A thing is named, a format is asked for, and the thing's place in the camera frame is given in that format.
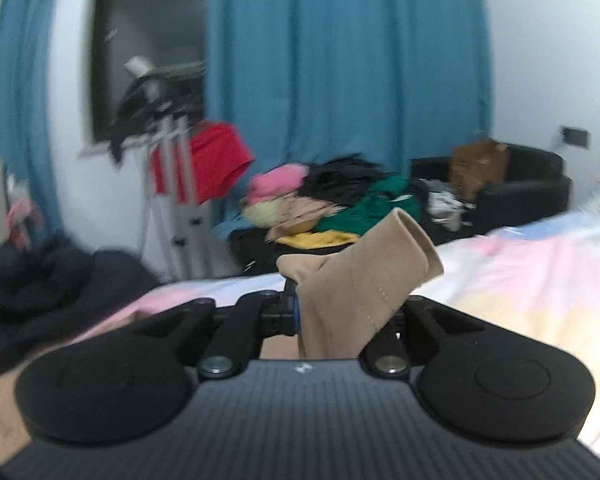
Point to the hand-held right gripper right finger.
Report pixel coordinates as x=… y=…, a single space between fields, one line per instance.
x=386 y=346

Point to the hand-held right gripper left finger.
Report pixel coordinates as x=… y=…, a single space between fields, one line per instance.
x=292 y=316

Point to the tan garment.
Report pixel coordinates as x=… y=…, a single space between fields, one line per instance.
x=360 y=280

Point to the dark clothes on rack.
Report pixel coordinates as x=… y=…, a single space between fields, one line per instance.
x=150 y=105

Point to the beige garment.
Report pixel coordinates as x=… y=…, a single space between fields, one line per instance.
x=300 y=212

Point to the pale yellow fuzzy garment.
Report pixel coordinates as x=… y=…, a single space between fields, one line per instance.
x=261 y=214

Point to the pink garment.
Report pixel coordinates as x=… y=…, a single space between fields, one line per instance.
x=275 y=182

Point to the green garment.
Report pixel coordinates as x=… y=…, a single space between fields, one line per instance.
x=375 y=207

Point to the pastel bed sheet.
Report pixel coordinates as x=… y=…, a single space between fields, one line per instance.
x=520 y=280

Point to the black and white garment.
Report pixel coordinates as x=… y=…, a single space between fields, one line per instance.
x=442 y=202

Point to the red garment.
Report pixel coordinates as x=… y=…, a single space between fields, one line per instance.
x=215 y=165

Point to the metal drying rack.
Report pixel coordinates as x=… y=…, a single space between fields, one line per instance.
x=177 y=180

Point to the brown garment on armchair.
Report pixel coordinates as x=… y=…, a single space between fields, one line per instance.
x=477 y=165

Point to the black armchair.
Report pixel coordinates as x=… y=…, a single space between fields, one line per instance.
x=525 y=180

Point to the dark cloth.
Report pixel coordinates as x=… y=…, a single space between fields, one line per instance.
x=45 y=290

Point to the wide teal curtain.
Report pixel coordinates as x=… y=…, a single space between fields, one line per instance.
x=345 y=60

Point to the dark window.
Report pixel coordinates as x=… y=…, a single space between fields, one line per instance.
x=145 y=15

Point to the narrow teal curtain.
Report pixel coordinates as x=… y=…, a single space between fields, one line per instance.
x=22 y=100

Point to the black wall socket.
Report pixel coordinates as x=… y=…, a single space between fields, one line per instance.
x=576 y=136

